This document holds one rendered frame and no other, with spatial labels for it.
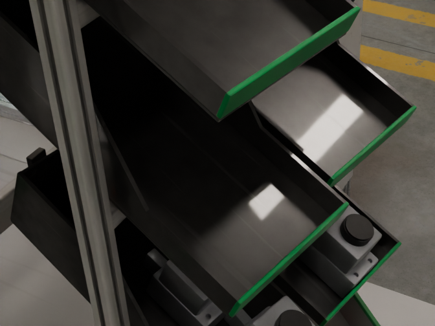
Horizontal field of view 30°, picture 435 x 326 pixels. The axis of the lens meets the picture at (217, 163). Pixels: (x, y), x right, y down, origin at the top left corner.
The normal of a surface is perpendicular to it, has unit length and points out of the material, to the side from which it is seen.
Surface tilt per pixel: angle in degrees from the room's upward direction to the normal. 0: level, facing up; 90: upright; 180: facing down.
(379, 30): 0
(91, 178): 90
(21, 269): 0
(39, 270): 0
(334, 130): 25
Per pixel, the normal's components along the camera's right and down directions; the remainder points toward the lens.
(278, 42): 0.28, -0.58
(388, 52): -0.05, -0.80
